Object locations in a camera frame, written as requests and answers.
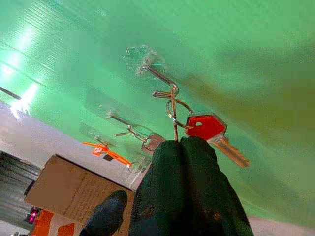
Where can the orange white shopping bag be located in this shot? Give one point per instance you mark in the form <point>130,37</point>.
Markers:
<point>44,223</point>

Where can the black tape strip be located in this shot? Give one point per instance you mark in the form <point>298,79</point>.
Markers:
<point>11,93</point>

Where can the green wall board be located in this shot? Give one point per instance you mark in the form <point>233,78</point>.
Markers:
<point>221,49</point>

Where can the orange key tag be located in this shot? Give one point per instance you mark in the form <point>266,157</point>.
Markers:
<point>99,151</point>

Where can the clear adhesive metal hook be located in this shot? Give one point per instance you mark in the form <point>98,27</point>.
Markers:
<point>157,73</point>
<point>120,120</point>
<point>99,139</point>

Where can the tall brown cardboard box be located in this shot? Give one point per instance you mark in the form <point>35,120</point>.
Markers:
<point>73,186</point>

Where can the plain silver key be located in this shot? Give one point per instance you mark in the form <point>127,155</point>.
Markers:
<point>153,143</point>

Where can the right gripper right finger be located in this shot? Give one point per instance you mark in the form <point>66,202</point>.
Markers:
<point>209,196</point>

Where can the red head silver key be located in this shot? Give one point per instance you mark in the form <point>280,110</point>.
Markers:
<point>205,126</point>

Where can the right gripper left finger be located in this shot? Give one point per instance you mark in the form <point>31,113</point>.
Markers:
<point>157,196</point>

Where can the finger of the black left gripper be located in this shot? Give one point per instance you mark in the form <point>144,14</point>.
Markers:
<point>105,216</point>

